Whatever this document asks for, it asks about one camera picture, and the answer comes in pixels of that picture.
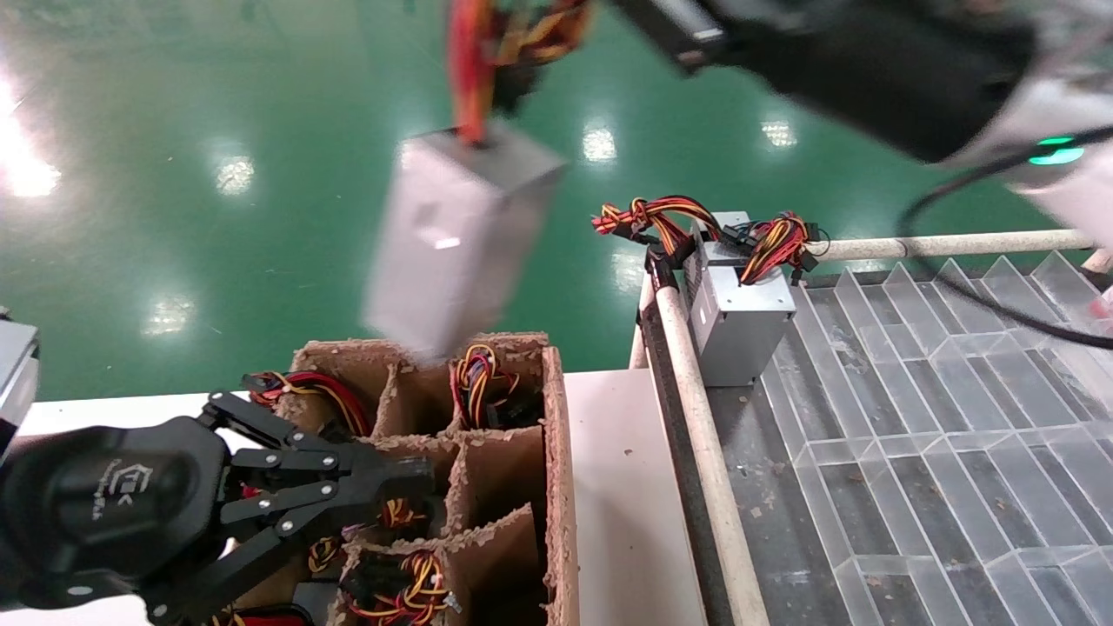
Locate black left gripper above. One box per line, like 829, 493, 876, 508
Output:
0, 417, 431, 623

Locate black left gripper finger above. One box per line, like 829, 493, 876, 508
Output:
202, 391, 436, 489

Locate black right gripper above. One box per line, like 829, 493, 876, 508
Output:
609, 0, 1040, 164

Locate silver power supply with cables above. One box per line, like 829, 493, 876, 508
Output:
339, 550, 462, 626
343, 498, 429, 536
306, 536, 342, 575
450, 343, 544, 429
591, 196, 753, 262
683, 211, 825, 388
242, 370, 375, 437
209, 604, 314, 626
361, 0, 601, 364

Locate brown cardboard divider box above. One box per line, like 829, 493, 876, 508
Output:
235, 330, 582, 626

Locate black rack edge strip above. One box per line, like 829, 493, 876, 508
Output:
639, 300, 740, 626

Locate grey rack base board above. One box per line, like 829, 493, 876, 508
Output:
696, 383, 836, 626

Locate clear acrylic divider tray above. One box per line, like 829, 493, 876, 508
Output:
765, 250, 1113, 626

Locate black dangling arm cable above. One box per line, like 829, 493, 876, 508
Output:
896, 126, 1113, 350

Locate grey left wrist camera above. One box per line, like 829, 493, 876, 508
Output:
0, 317, 41, 457

